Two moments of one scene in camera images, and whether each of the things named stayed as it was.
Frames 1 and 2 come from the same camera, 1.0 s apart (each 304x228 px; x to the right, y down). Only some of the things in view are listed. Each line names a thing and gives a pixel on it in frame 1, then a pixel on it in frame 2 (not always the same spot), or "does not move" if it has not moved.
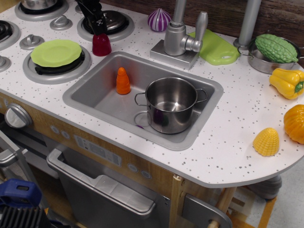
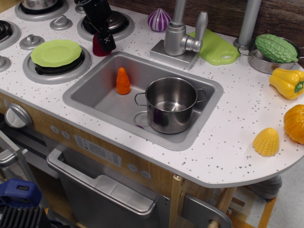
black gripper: x=97 y=21 → x=100 y=20
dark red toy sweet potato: x=101 y=44 does not move
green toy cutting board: x=217 y=50 does not move
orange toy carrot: x=123 y=86 does not move
